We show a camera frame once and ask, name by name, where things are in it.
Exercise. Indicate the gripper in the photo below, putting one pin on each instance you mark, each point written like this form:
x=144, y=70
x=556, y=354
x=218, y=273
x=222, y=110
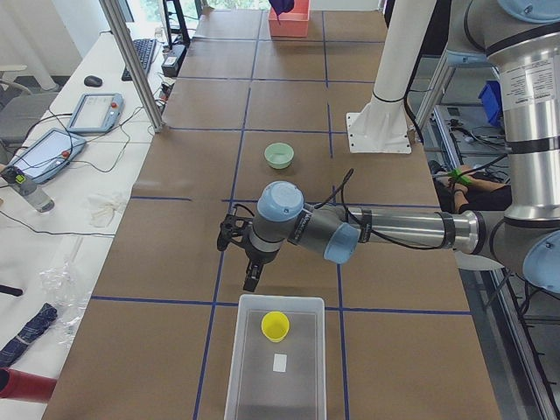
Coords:
x=259, y=256

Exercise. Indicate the yellow paper cup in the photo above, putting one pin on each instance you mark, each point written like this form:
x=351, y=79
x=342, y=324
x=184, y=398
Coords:
x=275, y=326

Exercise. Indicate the purple microfiber cloth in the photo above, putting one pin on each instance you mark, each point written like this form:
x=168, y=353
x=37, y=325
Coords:
x=281, y=6

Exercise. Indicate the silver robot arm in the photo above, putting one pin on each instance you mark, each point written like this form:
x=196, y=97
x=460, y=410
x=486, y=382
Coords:
x=520, y=38

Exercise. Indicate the black box device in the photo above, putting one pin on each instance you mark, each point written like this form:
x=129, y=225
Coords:
x=173, y=61

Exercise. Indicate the clear plastic bin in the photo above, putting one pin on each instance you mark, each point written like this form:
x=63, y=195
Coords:
x=278, y=380

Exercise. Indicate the light green bowl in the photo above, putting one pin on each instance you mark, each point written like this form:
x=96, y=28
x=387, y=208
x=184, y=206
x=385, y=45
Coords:
x=279, y=156

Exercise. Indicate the crumpled white tissue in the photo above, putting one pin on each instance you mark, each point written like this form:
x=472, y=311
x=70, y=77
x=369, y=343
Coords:
x=102, y=208

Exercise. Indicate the crumpled clear plastic wrap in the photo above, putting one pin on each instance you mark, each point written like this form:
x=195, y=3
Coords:
x=68, y=291

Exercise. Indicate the folded blue umbrella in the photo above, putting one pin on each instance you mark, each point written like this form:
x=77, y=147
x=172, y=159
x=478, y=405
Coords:
x=30, y=332

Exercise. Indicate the far teach pendant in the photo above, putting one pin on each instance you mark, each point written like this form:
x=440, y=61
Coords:
x=96, y=114

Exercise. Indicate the teach pendant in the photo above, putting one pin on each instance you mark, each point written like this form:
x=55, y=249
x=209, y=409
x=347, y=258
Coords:
x=49, y=155
x=96, y=114

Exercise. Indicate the seated person in black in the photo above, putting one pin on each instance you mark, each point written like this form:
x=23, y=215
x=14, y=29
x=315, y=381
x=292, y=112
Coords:
x=474, y=192

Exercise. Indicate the near teach pendant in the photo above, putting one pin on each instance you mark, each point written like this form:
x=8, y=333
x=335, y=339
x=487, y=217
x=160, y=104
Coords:
x=49, y=155

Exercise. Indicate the clear water bottle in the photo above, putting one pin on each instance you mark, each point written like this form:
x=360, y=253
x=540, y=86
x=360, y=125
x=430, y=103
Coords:
x=27, y=188

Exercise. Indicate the black computer mouse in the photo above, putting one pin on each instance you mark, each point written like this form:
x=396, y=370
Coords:
x=93, y=81

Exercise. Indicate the black keyboard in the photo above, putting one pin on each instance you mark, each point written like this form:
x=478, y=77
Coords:
x=145, y=48

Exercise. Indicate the pink plastic tray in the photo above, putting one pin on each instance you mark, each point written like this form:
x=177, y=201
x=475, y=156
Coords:
x=293, y=24

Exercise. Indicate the red cylinder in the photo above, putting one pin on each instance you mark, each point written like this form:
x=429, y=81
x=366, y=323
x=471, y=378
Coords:
x=22, y=386

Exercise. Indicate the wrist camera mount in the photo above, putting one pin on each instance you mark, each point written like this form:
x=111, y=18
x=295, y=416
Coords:
x=234, y=229

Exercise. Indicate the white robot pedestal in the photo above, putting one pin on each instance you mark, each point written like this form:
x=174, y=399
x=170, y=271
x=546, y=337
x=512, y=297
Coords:
x=381, y=127

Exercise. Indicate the green handled tool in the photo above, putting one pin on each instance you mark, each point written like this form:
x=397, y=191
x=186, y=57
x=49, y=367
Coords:
x=459, y=177

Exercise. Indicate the aluminium frame post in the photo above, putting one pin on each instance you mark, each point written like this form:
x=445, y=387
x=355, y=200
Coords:
x=120, y=30

